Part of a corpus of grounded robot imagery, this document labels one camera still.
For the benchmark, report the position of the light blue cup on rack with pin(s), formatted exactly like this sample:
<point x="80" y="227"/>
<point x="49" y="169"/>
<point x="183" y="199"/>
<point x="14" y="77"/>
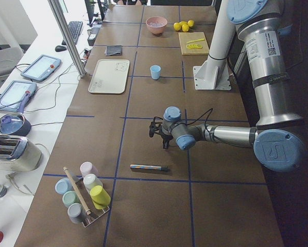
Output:
<point x="63" y="185"/>

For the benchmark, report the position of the pink bowl of ice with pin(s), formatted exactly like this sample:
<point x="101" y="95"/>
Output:
<point x="156" y="24"/>

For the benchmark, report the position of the lemon slices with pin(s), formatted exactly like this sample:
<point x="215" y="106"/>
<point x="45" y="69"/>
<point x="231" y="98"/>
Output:
<point x="194" y="46"/>

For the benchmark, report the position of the teach pendant tablet far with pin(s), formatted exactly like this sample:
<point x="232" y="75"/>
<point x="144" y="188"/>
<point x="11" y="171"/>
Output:
<point x="41" y="68"/>

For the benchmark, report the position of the yellow lemon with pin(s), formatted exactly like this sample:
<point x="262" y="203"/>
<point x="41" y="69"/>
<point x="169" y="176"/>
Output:
<point x="191" y="23"/>
<point x="177" y="26"/>
<point x="185" y="28"/>
<point x="182" y="23"/>

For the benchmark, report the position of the white cup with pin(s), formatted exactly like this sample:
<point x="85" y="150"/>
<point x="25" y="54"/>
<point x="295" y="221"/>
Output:
<point x="90" y="181"/>

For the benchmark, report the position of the grey folded cloth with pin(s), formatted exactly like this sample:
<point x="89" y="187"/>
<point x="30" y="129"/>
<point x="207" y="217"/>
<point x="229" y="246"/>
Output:
<point x="113" y="50"/>

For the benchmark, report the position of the wooden cutting board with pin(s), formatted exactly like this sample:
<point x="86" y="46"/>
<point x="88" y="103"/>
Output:
<point x="193" y="43"/>

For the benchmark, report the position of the wooden rack handle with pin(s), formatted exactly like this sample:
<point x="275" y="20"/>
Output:
<point x="77" y="191"/>

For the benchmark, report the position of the black keyboard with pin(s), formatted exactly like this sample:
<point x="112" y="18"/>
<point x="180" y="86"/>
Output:
<point x="75" y="28"/>

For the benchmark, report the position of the teach pendant tablet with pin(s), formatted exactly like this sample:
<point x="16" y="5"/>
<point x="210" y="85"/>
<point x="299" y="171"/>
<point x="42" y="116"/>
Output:
<point x="16" y="95"/>
<point x="41" y="68"/>

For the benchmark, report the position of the cream bear tray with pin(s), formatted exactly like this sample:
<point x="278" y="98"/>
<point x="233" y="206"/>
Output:
<point x="109" y="77"/>

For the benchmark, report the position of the pink cup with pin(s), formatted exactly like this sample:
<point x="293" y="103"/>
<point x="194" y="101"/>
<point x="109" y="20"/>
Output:
<point x="88" y="168"/>

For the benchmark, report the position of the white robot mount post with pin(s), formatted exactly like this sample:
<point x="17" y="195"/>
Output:
<point x="213" y="74"/>

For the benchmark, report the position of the grey cup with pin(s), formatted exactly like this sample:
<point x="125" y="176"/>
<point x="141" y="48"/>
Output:
<point x="76" y="213"/>

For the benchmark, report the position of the blue pot with lid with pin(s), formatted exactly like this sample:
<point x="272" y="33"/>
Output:
<point x="14" y="124"/>

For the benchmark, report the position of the yellow green cup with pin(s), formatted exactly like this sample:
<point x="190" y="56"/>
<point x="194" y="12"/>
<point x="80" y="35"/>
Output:
<point x="100" y="197"/>

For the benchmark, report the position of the black computer mouse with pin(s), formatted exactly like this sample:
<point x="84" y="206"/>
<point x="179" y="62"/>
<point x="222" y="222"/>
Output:
<point x="60" y="48"/>

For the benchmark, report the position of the teach pendant tablet near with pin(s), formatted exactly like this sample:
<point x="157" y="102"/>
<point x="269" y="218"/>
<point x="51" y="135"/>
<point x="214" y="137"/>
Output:
<point x="16" y="95"/>

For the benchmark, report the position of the mint green cup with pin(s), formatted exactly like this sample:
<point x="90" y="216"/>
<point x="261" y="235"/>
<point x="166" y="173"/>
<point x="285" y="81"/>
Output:
<point x="69" y="198"/>

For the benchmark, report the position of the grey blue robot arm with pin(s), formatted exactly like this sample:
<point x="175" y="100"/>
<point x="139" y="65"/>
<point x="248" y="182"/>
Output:
<point x="278" y="135"/>

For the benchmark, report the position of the cream toaster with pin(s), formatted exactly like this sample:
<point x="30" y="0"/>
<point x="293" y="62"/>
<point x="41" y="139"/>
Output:
<point x="18" y="153"/>

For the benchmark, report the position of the white wire cup rack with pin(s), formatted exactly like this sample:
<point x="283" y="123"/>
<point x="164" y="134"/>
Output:
<point x="96" y="213"/>

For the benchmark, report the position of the aluminium frame post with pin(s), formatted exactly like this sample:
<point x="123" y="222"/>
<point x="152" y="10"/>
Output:
<point x="61" y="21"/>

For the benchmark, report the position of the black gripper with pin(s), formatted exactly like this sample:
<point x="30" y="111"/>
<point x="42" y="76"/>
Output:
<point x="166" y="137"/>

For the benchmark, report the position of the light blue plastic cup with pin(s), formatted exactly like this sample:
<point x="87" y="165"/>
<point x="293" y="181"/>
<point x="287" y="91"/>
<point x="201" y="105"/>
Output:
<point x="155" y="71"/>

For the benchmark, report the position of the black power box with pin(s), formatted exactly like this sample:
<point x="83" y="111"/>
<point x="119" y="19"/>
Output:
<point x="93" y="33"/>

